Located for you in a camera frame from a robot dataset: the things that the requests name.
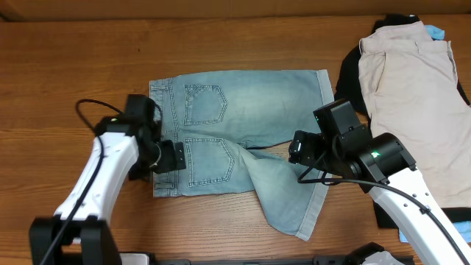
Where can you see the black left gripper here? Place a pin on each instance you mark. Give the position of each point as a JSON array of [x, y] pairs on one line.
[[178, 156]]

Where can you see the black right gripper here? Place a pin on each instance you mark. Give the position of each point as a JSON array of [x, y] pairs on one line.
[[307, 148]]

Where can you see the light blue denim shorts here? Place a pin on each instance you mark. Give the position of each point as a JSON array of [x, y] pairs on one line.
[[227, 121]]

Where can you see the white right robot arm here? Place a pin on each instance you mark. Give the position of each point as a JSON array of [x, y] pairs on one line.
[[385, 170]]

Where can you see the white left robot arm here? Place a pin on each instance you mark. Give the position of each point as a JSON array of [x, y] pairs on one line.
[[124, 148]]

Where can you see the black garment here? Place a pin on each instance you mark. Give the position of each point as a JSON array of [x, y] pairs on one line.
[[348, 87]]

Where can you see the beige shorts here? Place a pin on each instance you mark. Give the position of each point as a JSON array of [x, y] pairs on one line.
[[409, 85]]

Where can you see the brown cardboard back panel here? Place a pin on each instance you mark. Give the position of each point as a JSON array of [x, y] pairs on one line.
[[85, 10]]

